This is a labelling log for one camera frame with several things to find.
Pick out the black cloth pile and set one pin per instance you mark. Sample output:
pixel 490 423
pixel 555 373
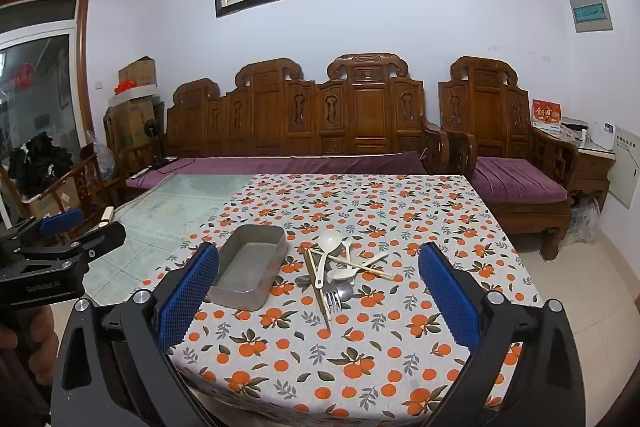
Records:
pixel 40 162

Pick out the white wall panel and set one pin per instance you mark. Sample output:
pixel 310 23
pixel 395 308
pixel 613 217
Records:
pixel 622 167

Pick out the metal fork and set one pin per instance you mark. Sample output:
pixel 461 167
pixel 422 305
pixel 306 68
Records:
pixel 334 302

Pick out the white desktop device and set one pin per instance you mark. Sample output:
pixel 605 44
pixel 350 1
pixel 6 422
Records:
pixel 607 137

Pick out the rectangular metal tray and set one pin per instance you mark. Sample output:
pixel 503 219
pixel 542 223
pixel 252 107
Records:
pixel 250 267

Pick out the wooden framed glass door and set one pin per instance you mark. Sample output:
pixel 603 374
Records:
pixel 40 72

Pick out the white plastic rice spoon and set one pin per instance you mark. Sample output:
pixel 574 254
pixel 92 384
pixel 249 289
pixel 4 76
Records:
pixel 342 274

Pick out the purple armchair cushion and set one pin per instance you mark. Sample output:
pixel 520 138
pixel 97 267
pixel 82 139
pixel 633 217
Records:
pixel 515 179

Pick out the small white plastic spoon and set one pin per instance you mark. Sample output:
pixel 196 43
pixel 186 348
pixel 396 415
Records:
pixel 346 252

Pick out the person's left hand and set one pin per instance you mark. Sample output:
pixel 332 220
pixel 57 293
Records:
pixel 45 332

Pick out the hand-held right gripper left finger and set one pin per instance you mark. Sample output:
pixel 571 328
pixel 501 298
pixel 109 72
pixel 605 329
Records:
pixel 190 294

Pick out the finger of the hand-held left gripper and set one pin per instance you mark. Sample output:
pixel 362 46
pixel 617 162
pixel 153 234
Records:
pixel 60 222
pixel 102 239

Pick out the small metal spoon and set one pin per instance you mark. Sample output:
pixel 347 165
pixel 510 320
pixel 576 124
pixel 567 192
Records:
pixel 302 280

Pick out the white plastic ladle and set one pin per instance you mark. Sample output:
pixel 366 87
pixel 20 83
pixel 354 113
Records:
pixel 330 241

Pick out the carved wooden sofa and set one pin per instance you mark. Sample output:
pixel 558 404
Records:
pixel 300 117

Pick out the orange print tablecloth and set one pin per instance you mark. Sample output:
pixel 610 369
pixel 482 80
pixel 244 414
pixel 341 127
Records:
pixel 380 357

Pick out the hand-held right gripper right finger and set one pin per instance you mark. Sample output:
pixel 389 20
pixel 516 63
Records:
pixel 450 302

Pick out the small cardboard box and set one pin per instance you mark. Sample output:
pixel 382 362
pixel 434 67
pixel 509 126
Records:
pixel 137 74

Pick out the wooden side table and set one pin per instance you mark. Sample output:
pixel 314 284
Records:
pixel 592 169

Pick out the grey wall electrical box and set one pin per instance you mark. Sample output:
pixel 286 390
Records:
pixel 591 12

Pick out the carved wooden armchair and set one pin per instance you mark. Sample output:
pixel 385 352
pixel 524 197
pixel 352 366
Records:
pixel 490 117

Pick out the large cardboard box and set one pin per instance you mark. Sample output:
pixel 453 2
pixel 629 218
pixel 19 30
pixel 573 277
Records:
pixel 131 127

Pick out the wooden chair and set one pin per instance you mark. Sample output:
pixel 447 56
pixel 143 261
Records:
pixel 85 179

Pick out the white board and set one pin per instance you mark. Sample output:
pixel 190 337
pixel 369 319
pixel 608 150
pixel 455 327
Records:
pixel 135 96

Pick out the long purple sofa cushion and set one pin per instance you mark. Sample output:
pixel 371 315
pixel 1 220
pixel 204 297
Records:
pixel 300 166

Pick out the clear plastic bag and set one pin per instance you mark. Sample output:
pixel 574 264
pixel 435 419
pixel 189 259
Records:
pixel 584 219

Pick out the black standing fan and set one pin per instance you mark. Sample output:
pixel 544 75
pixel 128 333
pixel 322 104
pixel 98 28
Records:
pixel 154 132

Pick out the red desk calendar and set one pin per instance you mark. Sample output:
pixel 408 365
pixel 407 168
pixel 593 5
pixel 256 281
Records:
pixel 546 113

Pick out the large metal spoon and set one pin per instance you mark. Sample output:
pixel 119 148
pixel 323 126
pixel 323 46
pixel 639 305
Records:
pixel 346 292

